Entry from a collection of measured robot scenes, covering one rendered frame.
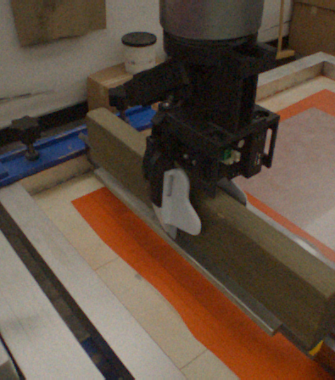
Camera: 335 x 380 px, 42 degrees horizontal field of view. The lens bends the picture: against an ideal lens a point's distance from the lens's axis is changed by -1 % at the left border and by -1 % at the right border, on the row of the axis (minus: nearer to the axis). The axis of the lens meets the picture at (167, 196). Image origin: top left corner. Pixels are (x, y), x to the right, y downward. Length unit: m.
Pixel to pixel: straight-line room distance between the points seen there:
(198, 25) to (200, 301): 0.31
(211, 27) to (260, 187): 0.40
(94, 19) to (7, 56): 0.53
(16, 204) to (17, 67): 1.99
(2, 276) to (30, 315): 0.06
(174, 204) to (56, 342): 0.16
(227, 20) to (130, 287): 0.33
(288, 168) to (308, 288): 0.39
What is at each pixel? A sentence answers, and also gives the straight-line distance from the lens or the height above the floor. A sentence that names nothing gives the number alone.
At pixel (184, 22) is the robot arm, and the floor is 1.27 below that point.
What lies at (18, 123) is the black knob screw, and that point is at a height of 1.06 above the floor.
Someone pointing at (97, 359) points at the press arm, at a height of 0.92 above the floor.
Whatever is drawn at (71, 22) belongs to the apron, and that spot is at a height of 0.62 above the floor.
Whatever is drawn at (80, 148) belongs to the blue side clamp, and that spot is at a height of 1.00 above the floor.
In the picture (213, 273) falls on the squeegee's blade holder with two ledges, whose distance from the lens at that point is 0.43.
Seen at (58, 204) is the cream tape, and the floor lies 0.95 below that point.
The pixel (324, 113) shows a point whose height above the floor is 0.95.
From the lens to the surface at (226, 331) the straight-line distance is 0.49.
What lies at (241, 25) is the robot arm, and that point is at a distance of 0.32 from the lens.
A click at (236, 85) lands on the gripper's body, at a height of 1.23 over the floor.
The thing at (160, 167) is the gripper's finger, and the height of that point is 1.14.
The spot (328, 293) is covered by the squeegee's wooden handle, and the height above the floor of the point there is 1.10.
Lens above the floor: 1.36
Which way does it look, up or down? 39 degrees down
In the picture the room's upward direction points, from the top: straight up
